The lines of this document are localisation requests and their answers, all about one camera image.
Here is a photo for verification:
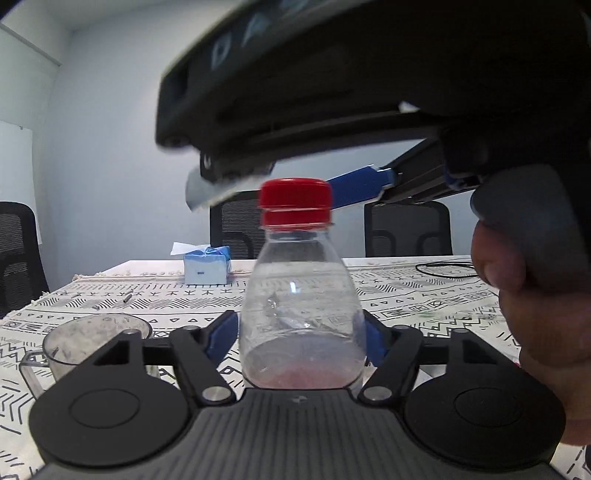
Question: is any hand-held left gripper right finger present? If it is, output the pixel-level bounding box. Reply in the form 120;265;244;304
358;308;506;408

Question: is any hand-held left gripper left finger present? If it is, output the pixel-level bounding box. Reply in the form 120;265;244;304
92;310;240;408

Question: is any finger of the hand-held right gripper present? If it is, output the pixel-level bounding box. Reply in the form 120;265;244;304
325;137;462;209
185;162;278;214

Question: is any red bottle cap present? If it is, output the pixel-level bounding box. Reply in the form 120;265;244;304
259;178;334;228

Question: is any clear plastic bottle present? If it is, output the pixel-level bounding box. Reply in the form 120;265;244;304
239;178;369;391

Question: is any clear glass cup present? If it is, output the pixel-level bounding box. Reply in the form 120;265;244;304
19;312;154;403

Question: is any person's right hand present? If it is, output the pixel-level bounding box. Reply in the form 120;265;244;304
471;220;591;448

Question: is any black mesh office chair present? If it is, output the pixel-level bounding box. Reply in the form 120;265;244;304
364;199;453;258
0;201;50;319
209;190;274;260

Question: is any patterned white tablecloth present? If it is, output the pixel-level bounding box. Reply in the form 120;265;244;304
0;255;591;480

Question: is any blue tissue box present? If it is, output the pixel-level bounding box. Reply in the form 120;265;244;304
170;241;232;286

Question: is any black cable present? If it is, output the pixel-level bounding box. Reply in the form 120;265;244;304
414;261;483;280

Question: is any white wall board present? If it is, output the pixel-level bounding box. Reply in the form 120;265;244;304
0;120;38;246

